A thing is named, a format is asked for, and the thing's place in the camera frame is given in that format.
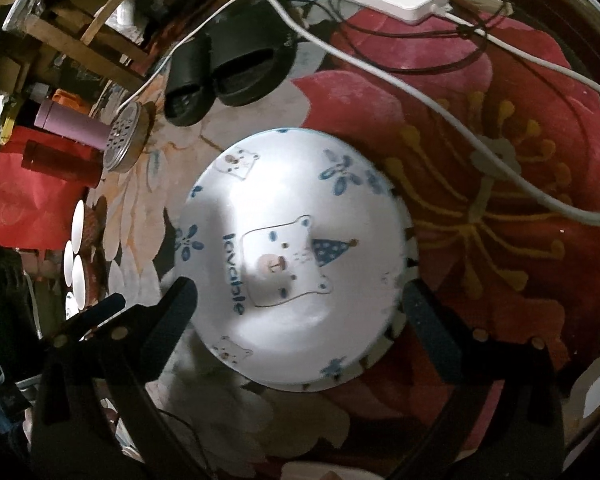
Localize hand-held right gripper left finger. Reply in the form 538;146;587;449
30;276;216;480

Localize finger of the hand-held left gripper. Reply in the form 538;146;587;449
65;294;127;333

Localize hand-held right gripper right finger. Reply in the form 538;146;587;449
402;280;567;480

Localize white bear print bowl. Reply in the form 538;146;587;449
174;127;419;393

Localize floral printed blanket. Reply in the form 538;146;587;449
22;0;600;480

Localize red bag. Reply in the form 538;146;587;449
0;125;88;251

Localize perforated round metal tin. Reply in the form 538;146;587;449
102;102;151;174

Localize pink bottle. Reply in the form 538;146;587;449
35;99;113;151

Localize orange packet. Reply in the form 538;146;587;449
52;89;93;112

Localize black slipper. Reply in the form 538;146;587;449
207;0;298;107
164;35;216;127

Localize thin black cable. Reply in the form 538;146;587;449
155;407;208;466

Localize long white cable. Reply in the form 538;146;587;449
116;0;600;228

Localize wooden furniture frame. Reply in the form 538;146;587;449
5;0;236;81

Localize white power strip cord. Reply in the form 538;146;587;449
442;7;600;111

